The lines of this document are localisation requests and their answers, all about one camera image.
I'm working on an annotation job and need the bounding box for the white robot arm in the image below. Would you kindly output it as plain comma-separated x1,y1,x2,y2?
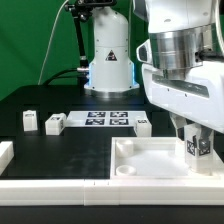
134,0,224,156

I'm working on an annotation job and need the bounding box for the white U-shaped obstacle fence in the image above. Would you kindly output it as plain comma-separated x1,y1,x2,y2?
0,139,224,207

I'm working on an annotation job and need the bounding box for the white cable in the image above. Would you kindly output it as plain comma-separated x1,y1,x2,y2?
37,0,71,86

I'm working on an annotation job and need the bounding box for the fiducial marker sheet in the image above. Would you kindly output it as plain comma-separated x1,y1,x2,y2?
66,111,148,127

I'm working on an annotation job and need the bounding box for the black cable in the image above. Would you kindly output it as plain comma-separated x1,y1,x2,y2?
44,67,90,86

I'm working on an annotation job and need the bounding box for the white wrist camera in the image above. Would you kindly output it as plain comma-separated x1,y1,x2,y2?
136,40,152,64

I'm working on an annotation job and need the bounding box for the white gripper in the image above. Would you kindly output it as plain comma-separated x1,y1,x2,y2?
142,63,224,156

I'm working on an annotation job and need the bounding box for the white square table top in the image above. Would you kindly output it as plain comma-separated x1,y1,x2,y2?
110,137,224,180

